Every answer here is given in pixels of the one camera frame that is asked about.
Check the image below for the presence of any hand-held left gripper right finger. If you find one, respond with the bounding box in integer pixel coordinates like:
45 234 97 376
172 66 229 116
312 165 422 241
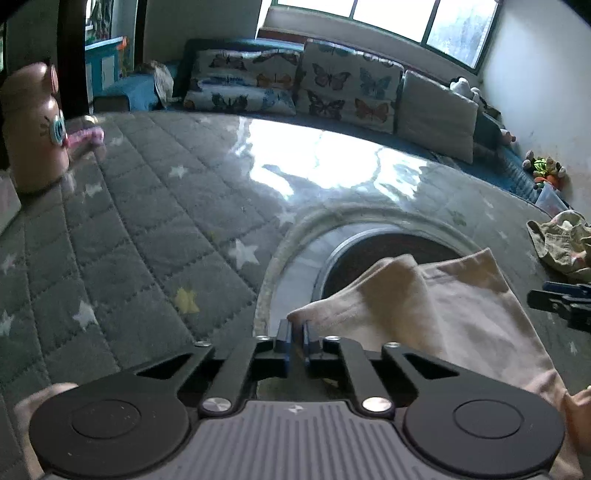
300 320 462 416

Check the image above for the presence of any butterfly print square cushion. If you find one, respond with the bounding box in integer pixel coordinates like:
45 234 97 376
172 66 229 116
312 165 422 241
294 39 406 136

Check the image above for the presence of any cream white garment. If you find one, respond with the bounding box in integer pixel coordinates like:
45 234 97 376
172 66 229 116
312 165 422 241
14 248 591 480

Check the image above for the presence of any window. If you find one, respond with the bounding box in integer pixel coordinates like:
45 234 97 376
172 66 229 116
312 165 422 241
261 0 504 71

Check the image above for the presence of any crumpled grey cloth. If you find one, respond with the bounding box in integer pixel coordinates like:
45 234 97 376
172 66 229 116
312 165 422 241
139 60 176 110

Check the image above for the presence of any round black induction cooktop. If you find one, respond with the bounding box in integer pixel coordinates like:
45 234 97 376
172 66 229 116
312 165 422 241
314 231 467 302

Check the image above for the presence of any plain cream cushion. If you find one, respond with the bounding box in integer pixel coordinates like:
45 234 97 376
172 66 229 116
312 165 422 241
396 70 480 165

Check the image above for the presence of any butterfly print pillow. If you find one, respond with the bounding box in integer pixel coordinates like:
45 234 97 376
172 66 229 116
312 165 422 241
184 84 297 117
193 47 302 89

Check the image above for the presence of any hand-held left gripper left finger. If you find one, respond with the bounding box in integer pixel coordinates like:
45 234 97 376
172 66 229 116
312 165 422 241
131 320 296 416

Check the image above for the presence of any teal sofa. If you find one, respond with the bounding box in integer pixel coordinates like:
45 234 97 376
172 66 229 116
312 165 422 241
92 37 555 204

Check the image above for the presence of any clear plastic container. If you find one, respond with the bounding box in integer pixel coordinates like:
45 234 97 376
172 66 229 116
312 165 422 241
536 182 567 217

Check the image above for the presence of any blue toy cabinet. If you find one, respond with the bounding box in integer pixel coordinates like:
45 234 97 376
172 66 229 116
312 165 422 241
85 36 129 100

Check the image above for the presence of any green orange plush toy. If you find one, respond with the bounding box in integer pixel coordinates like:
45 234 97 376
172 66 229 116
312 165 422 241
522 150 568 190

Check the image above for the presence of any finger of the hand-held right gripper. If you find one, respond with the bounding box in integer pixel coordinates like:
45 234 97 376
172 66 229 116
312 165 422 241
527 290 591 332
542 281 591 299

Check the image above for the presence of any white plush toy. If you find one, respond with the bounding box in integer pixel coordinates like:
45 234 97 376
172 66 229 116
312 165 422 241
450 76 484 105

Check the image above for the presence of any khaki crumpled garment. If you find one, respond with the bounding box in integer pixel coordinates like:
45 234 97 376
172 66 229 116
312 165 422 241
527 210 591 283

